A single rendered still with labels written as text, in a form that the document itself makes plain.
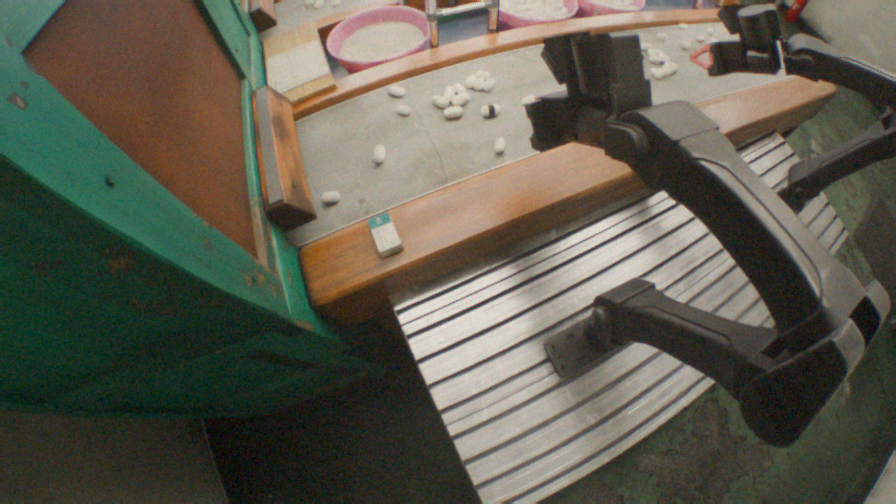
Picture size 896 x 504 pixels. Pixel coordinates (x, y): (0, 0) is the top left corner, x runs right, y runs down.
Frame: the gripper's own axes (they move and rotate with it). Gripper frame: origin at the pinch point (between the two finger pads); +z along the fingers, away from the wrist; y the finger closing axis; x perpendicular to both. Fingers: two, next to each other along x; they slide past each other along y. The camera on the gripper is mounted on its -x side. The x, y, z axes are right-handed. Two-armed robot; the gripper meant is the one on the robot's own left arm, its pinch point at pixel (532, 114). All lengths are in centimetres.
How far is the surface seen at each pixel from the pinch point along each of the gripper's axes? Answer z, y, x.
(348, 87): 30.1, 23.8, -13.0
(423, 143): 16.1, 14.7, 1.9
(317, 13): 67, 24, -41
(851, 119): 45, -377, 74
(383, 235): -0.1, 27.4, 9.6
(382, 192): 10.7, 25.1, 6.4
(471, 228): -1.4, 14.7, 13.3
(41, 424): -3, 122, 16
